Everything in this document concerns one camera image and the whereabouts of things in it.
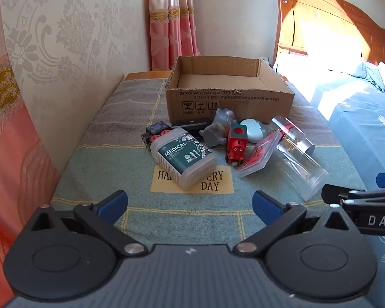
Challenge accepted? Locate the pill bottle silver cap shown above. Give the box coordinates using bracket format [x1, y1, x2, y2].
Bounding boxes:
[267, 115, 315, 156]

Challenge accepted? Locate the grey rubber animal toy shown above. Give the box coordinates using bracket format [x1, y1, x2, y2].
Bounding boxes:
[199, 109, 237, 148]

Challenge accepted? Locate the brown cardboard box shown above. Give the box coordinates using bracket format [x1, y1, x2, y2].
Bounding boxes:
[165, 56, 294, 124]

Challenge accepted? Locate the wooden bed headboard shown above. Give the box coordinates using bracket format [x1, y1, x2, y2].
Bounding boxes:
[273, 0, 385, 65]

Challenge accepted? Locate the orange red fabric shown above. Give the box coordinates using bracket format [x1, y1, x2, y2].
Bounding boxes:
[0, 54, 62, 308]

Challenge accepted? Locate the checked blanket on table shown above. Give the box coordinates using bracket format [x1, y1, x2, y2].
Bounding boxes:
[49, 78, 368, 251]

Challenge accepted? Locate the red wooden toy train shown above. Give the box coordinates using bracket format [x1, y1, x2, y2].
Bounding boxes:
[225, 124, 247, 166]

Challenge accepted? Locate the clear plastic jar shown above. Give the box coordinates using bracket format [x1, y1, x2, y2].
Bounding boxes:
[274, 138, 329, 201]

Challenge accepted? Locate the mint green oval case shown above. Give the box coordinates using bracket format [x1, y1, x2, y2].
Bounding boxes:
[240, 118, 267, 144]

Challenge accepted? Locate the blue bed sheet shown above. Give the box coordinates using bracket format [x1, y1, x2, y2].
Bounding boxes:
[275, 54, 385, 308]

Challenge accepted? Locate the medical cotton swab container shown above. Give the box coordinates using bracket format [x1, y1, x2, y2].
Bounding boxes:
[150, 127, 218, 190]

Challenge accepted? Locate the pink card pack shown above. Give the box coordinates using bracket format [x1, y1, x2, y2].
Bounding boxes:
[237, 131, 282, 178]

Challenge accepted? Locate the black rectangular device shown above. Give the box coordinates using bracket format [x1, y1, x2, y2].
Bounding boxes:
[171, 120, 211, 134]

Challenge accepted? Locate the pink patterned curtain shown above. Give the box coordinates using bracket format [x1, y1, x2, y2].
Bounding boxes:
[149, 0, 199, 70]

